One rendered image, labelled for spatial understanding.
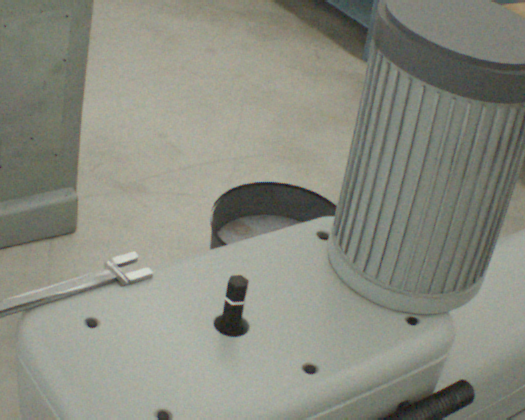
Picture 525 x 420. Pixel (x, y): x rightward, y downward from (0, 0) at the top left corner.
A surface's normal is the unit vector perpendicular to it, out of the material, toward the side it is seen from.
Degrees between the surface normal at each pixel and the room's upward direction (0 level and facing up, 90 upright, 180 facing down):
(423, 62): 90
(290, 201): 86
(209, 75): 0
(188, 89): 0
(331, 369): 0
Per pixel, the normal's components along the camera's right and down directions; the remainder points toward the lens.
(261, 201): 0.26, 0.54
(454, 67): -0.33, 0.51
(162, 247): 0.14, -0.81
